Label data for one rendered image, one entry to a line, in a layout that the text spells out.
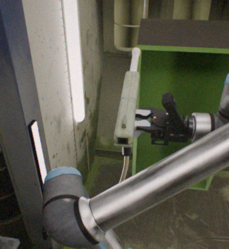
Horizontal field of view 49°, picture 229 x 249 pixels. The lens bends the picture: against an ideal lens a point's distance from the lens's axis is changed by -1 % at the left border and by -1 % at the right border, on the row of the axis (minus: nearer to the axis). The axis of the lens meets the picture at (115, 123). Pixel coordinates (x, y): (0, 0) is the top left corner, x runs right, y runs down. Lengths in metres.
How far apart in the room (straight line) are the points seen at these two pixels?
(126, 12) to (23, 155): 1.65
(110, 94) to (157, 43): 1.70
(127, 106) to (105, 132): 2.21
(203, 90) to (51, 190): 1.41
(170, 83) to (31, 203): 1.22
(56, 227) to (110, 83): 2.44
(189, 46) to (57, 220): 0.99
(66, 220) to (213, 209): 2.12
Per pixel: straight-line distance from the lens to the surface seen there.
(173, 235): 2.36
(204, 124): 0.75
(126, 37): 2.57
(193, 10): 2.52
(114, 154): 2.94
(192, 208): 2.58
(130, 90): 0.78
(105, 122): 2.92
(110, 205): 0.60
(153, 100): 1.91
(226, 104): 0.74
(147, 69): 1.76
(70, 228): 0.62
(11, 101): 1.30
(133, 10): 2.53
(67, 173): 0.75
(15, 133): 1.39
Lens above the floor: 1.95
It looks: 32 degrees down
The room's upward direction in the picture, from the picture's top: straight up
